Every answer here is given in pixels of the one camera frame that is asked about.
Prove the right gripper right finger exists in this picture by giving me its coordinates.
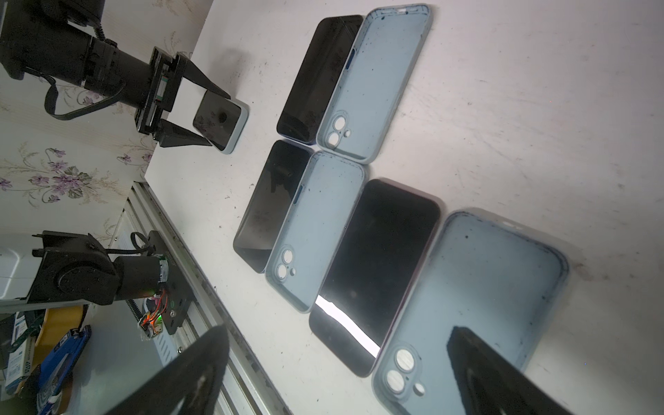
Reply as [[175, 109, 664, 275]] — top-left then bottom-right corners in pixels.
[[447, 326, 571, 415]]

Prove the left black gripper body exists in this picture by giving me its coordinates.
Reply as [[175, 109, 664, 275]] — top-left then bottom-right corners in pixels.
[[135, 48, 187, 135]]

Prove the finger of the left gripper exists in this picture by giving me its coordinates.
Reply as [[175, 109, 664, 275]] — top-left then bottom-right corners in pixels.
[[152, 119, 212, 148], [176, 53, 231, 100]]

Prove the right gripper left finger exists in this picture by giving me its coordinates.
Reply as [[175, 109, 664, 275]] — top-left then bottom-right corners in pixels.
[[108, 325, 230, 414]]

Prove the bare black phone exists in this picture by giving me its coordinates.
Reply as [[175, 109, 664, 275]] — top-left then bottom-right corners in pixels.
[[233, 140, 313, 273], [276, 15, 364, 145]]

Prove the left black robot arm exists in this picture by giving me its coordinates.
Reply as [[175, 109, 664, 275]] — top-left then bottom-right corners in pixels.
[[1, 1, 231, 150]]

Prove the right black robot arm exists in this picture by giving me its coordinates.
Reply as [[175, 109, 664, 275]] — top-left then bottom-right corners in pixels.
[[29, 231, 567, 414]]

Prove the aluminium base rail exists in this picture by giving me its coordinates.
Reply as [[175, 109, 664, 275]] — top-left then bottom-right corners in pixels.
[[116, 182, 291, 414]]

